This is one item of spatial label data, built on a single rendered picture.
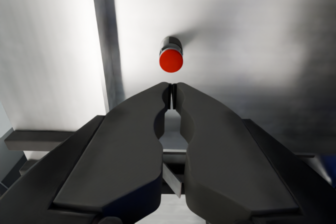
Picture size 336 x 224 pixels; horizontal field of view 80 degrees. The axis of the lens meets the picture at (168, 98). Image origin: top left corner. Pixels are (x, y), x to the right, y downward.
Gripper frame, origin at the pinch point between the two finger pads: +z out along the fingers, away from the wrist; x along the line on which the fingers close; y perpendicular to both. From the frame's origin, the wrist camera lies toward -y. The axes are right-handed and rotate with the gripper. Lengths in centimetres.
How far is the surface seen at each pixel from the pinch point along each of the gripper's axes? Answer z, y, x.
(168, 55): 5.6, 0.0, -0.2
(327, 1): 10.2, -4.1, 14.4
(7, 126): 98, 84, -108
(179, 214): 10.2, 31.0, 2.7
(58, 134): 9.7, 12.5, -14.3
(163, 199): 10.2, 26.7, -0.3
